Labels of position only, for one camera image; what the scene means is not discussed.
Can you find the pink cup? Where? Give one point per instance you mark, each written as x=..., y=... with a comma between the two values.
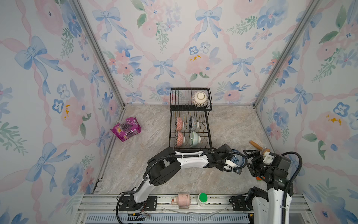
x=183, y=201

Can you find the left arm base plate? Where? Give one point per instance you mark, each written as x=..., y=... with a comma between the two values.
x=127, y=203

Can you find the blue patterned bowl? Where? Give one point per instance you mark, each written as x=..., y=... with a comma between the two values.
x=238, y=158

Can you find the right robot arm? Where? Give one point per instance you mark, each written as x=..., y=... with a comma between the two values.
x=271, y=206

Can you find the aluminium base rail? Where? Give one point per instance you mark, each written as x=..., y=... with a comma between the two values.
x=100, y=209

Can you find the dark blue striped bowl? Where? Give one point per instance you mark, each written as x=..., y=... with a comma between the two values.
x=193, y=124

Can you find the green lid bottle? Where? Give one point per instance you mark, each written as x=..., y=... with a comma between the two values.
x=202, y=199

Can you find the red patterned bowl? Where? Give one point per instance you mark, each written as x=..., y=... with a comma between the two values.
x=179, y=124

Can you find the light green bowl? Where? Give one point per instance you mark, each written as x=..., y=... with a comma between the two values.
x=194, y=139

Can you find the grey floral patterned bowl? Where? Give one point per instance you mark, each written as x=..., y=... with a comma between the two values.
x=179, y=139

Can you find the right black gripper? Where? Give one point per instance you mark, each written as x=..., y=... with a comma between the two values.
x=255, y=162

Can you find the brown white lattice bowl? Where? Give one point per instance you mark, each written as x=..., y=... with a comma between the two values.
x=200, y=99

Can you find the wooden roller tool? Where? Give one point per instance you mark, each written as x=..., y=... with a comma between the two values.
x=263, y=150

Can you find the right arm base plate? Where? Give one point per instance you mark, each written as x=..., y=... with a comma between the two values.
x=240, y=203

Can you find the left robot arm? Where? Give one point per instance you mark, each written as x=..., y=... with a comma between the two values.
x=163, y=166

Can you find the black two-tier dish rack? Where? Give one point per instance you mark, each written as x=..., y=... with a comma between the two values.
x=189, y=112

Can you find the purple snack bag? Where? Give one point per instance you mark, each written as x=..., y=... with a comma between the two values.
x=129, y=128

